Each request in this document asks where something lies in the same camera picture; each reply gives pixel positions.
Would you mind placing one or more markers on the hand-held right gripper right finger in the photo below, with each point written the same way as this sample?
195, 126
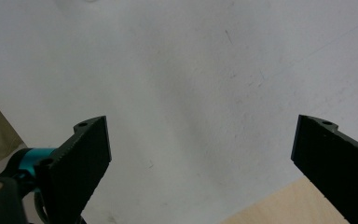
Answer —
335, 161

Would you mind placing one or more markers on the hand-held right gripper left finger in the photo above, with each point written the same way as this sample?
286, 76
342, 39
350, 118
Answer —
77, 165

